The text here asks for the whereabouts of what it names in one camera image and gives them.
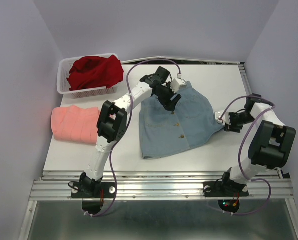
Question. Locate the aluminium mounting rail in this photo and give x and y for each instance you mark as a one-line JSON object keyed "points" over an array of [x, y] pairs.
{"points": [[158, 185]]}

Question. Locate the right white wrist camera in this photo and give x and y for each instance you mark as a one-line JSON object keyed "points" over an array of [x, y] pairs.
{"points": [[222, 117]]}

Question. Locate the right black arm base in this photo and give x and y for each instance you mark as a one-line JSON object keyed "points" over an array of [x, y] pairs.
{"points": [[217, 189]]}

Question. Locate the pink pleated skirt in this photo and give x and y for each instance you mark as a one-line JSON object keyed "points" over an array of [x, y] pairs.
{"points": [[74, 124]]}

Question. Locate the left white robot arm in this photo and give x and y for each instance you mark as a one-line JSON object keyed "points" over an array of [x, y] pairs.
{"points": [[112, 123]]}

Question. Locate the light blue denim skirt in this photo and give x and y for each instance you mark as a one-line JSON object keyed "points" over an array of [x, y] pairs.
{"points": [[165, 133]]}

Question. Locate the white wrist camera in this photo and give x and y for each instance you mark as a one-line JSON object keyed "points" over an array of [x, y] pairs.
{"points": [[222, 117], [177, 84]]}

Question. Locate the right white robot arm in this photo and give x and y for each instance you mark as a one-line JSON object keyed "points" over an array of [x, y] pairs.
{"points": [[269, 149]]}

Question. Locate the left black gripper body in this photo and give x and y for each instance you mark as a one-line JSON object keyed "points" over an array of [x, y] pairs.
{"points": [[165, 94]]}

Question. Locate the red skirt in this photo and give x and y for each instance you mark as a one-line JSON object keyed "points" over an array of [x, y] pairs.
{"points": [[94, 72]]}

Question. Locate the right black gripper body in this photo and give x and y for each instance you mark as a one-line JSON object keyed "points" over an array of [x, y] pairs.
{"points": [[237, 119]]}

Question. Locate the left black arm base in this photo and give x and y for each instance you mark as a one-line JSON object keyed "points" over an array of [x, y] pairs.
{"points": [[103, 190]]}

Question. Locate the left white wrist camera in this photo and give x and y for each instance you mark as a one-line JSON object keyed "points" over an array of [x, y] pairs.
{"points": [[177, 84]]}

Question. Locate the white plastic basket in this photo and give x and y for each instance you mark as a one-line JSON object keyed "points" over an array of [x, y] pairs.
{"points": [[63, 85]]}

